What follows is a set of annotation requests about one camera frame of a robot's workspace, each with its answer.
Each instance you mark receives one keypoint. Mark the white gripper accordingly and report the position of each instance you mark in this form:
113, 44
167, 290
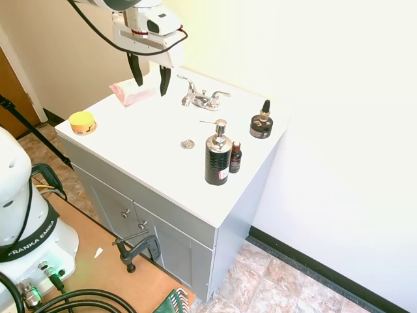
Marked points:
146, 40

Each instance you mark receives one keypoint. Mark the pink wipes packet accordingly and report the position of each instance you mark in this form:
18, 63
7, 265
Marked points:
132, 92

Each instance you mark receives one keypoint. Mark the chrome sink drain stopper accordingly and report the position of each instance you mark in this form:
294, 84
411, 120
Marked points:
187, 143

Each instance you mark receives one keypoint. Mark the yellow round tin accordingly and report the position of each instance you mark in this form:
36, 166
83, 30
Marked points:
82, 123

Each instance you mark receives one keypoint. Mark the black soap dispenser chrome pump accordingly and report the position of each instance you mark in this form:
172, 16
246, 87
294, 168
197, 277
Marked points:
217, 156

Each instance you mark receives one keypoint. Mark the small dark brown bottle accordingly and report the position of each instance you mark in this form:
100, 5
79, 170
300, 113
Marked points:
235, 158

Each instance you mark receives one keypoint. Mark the grey vanity cabinet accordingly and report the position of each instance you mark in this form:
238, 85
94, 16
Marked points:
156, 195

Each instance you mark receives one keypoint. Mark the black-capped dropper bottle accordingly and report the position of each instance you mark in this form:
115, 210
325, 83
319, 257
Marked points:
265, 111

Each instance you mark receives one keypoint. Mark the black round jar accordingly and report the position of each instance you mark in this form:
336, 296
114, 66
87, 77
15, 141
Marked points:
261, 127

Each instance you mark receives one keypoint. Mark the black tripod leg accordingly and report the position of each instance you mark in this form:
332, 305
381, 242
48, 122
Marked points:
32, 130

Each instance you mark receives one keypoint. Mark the brown wooden door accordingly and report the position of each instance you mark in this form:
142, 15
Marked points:
14, 98

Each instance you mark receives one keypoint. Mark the chrome cabinet knob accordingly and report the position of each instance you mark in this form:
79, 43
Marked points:
125, 213
142, 224

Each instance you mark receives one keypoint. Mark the black C-clamp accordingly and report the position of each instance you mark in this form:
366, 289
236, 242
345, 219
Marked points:
137, 249

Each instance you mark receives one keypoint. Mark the white paper scrap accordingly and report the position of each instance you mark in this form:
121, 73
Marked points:
98, 252

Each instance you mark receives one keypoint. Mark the wooden base board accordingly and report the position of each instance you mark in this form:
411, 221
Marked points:
114, 261

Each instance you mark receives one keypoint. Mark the green hex key set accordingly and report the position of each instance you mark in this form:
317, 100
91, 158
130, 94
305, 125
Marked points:
172, 301

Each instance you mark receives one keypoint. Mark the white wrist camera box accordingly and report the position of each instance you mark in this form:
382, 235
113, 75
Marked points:
159, 19

